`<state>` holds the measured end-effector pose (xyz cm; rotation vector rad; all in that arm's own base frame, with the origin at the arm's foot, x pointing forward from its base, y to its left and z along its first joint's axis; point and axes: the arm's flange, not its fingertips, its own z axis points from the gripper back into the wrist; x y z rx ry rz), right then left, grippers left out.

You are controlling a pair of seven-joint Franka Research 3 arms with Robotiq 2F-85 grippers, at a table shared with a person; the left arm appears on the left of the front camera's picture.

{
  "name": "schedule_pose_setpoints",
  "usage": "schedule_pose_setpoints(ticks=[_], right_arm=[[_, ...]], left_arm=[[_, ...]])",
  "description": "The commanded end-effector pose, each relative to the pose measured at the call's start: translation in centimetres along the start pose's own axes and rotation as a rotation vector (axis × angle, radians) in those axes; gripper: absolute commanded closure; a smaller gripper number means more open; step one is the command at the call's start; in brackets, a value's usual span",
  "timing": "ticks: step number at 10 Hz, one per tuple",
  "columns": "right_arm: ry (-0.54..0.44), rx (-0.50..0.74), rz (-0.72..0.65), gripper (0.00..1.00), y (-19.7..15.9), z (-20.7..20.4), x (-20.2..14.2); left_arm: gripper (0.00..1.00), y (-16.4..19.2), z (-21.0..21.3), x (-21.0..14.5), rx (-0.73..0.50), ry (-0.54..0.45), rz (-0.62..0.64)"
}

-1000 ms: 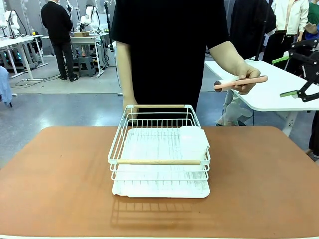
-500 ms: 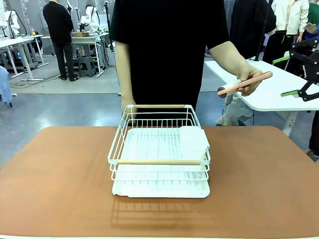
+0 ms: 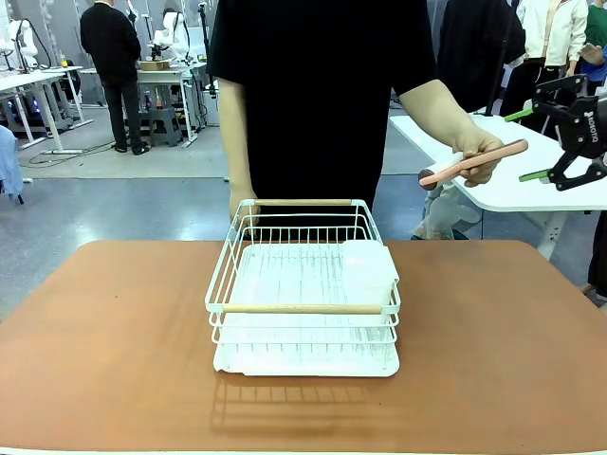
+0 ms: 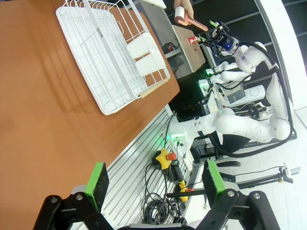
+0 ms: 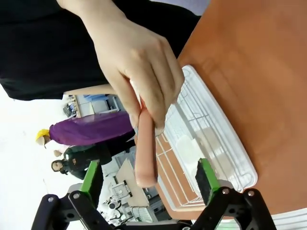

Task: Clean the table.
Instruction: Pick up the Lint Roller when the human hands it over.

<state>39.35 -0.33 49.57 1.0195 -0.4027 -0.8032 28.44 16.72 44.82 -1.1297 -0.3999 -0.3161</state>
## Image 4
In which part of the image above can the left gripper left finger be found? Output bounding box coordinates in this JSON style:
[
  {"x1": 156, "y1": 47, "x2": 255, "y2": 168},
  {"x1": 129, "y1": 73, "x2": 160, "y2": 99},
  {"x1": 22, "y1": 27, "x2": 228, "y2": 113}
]
[{"x1": 33, "y1": 161, "x2": 114, "y2": 230}]

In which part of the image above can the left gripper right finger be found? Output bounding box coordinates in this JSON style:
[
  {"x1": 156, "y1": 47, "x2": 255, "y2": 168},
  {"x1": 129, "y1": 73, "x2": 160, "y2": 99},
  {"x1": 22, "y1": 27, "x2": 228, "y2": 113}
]
[{"x1": 200, "y1": 160, "x2": 282, "y2": 230}]

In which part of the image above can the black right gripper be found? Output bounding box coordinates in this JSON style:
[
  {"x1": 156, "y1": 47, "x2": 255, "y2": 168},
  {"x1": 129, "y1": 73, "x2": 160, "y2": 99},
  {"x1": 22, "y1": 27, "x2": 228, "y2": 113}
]
[{"x1": 195, "y1": 20, "x2": 240, "y2": 52}]

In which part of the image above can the pink spatula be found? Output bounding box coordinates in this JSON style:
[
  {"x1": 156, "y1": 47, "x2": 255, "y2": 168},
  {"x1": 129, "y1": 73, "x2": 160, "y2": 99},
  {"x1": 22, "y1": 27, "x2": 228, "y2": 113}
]
[{"x1": 174, "y1": 6, "x2": 209, "y2": 32}]

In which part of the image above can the person's hand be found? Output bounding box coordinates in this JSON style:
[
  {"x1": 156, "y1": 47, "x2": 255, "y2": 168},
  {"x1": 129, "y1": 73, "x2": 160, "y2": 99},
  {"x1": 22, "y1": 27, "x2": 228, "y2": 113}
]
[{"x1": 173, "y1": 0, "x2": 194, "y2": 19}]

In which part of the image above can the small brown side table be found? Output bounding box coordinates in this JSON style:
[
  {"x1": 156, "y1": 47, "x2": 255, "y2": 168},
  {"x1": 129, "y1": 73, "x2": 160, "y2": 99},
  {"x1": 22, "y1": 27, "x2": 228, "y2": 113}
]
[{"x1": 172, "y1": 25, "x2": 207, "y2": 73}]

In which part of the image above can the black tripod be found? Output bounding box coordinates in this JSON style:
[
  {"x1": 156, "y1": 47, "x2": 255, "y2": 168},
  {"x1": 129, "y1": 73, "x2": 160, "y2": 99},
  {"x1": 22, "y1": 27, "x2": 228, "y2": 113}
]
[{"x1": 166, "y1": 162, "x2": 302, "y2": 209}]

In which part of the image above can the yellow emergency stop button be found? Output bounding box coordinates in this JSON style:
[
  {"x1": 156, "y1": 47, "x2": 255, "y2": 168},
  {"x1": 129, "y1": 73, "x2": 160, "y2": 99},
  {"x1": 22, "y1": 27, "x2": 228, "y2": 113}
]
[{"x1": 153, "y1": 149, "x2": 177, "y2": 171}]

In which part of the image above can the white control box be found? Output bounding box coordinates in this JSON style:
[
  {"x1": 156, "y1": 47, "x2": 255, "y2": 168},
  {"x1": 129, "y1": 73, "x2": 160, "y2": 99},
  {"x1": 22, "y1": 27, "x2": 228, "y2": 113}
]
[{"x1": 196, "y1": 79, "x2": 214, "y2": 96}]

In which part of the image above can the small display monitor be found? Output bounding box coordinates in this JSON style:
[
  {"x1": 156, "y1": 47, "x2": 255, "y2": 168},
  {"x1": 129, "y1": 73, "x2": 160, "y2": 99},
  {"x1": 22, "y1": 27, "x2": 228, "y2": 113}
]
[{"x1": 222, "y1": 85, "x2": 246, "y2": 107}]

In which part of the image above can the white plastic cutlery cup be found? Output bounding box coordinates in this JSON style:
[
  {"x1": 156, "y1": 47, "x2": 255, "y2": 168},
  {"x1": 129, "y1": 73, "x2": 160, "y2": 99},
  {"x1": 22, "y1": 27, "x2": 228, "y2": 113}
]
[
  {"x1": 135, "y1": 54, "x2": 166, "y2": 77},
  {"x1": 126, "y1": 33, "x2": 160, "y2": 59}
]

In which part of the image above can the white rounded device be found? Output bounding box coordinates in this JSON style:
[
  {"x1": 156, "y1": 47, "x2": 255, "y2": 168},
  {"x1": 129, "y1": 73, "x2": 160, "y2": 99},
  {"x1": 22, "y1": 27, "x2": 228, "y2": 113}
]
[{"x1": 244, "y1": 85, "x2": 266, "y2": 103}]

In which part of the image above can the white power strip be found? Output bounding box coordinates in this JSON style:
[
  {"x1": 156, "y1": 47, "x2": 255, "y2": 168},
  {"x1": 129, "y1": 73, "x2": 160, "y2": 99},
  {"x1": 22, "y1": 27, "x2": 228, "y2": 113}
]
[{"x1": 236, "y1": 102, "x2": 269, "y2": 118}]

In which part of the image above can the black yellow enabling handle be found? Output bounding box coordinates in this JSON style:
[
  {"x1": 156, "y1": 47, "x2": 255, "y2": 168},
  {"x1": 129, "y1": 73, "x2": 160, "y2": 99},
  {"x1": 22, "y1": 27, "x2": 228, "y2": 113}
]
[{"x1": 171, "y1": 161, "x2": 190, "y2": 202}]

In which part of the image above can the aluminium profile base plate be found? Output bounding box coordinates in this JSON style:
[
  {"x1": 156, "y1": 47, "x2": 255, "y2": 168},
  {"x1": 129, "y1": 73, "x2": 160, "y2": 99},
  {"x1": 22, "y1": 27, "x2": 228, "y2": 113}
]
[{"x1": 99, "y1": 105, "x2": 192, "y2": 230}]

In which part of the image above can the black cable bundle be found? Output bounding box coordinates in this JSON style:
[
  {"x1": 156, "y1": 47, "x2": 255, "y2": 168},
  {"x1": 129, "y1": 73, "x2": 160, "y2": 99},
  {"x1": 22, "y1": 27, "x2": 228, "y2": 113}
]
[{"x1": 143, "y1": 191, "x2": 188, "y2": 225}]

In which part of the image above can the white wire dish rack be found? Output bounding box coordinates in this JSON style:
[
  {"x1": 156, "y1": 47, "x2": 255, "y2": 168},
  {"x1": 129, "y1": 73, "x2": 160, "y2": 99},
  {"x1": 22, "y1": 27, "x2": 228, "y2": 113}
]
[{"x1": 62, "y1": 0, "x2": 171, "y2": 99}]

